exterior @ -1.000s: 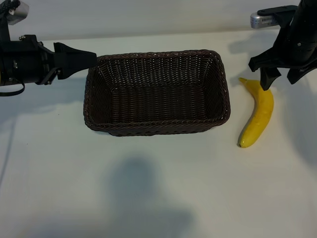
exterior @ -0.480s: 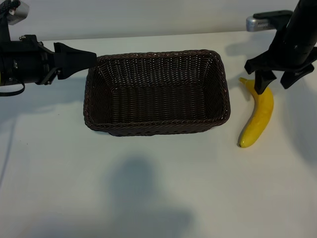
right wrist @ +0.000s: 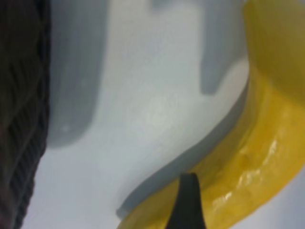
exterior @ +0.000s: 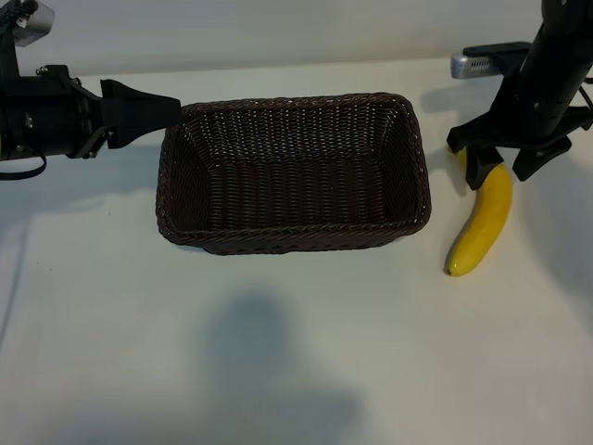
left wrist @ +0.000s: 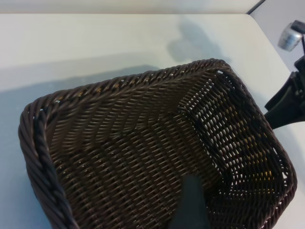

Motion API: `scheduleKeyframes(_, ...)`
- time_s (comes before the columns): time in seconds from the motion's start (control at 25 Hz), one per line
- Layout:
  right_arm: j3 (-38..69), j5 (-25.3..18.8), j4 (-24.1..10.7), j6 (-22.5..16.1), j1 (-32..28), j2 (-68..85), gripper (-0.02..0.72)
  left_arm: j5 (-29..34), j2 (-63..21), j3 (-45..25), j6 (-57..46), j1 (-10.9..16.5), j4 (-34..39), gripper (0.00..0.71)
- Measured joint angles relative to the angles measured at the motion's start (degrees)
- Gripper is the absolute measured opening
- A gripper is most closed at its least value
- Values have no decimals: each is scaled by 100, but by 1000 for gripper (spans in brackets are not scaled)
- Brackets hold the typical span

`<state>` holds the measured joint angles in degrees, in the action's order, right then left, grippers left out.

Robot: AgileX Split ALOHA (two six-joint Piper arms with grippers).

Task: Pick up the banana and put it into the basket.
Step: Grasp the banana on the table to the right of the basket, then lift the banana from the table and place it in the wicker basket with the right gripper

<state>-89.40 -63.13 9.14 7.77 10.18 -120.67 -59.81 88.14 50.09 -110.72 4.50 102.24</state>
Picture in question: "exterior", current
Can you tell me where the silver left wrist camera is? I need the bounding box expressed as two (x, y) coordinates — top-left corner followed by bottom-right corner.
(13, 0), (57, 48)

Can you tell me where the black flat cable loop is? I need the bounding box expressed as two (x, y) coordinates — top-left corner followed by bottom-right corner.
(0, 155), (47, 183)

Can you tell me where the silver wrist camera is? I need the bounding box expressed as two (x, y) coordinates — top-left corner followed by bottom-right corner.
(13, 0), (57, 48)
(450, 51), (507, 81)

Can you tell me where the black braided cable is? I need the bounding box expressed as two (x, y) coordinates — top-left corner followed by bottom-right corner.
(0, 0), (39, 32)

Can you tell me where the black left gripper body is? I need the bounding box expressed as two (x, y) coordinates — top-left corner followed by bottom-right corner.
(11, 64), (110, 161)

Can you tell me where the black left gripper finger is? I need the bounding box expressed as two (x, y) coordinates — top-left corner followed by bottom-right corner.
(100, 79), (183, 116)
(104, 110), (183, 150)

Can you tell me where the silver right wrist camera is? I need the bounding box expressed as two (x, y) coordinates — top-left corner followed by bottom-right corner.
(450, 51), (507, 81)

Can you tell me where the yellow banana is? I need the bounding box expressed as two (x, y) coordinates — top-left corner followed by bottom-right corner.
(444, 146), (514, 278)

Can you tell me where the dark brown woven basket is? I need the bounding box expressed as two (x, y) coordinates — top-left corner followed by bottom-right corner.
(155, 91), (433, 255)

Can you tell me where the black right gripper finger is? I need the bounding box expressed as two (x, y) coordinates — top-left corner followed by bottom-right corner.
(512, 137), (573, 183)
(464, 146), (505, 191)

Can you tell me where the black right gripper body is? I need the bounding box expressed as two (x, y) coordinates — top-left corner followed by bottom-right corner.
(446, 44), (593, 152)

